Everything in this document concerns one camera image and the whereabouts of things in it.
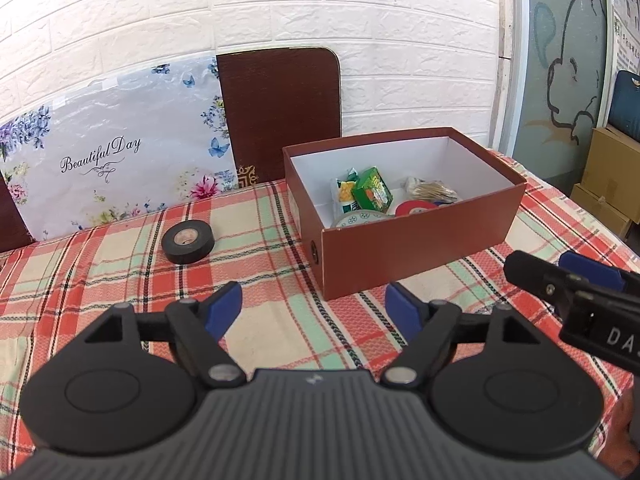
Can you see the brown shoe box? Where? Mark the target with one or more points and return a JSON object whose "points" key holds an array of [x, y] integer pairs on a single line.
{"points": [[349, 260]]}

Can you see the red tape roll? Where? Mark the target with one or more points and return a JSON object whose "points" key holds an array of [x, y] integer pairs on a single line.
{"points": [[413, 207]]}

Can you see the person's right hand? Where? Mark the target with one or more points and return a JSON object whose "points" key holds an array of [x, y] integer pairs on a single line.
{"points": [[620, 455]]}

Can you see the cartoon painted glass door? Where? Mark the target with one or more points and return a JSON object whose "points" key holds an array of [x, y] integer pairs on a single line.
{"points": [[559, 59]]}

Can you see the blue cushion chair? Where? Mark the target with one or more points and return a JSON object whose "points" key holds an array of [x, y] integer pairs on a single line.
{"points": [[624, 112]]}

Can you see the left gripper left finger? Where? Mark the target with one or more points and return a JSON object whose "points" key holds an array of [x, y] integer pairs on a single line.
{"points": [[196, 328]]}

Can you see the cardboard boxes stack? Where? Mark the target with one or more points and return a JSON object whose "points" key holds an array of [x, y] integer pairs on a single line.
{"points": [[609, 189]]}

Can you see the green cardboard box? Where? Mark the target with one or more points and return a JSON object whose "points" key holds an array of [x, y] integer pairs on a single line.
{"points": [[370, 191]]}

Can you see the black tape roll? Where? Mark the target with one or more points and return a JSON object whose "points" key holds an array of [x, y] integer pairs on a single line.
{"points": [[188, 242]]}

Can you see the green white snack packet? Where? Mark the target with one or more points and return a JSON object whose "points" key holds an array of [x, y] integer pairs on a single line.
{"points": [[343, 199]]}

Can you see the red plaid bed sheet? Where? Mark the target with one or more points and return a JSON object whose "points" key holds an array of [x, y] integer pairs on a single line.
{"points": [[52, 290]]}

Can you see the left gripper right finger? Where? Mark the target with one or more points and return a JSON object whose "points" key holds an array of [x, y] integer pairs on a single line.
{"points": [[428, 329]]}

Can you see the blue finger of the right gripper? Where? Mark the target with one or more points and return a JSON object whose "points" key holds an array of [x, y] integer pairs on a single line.
{"points": [[597, 273], [540, 278]]}

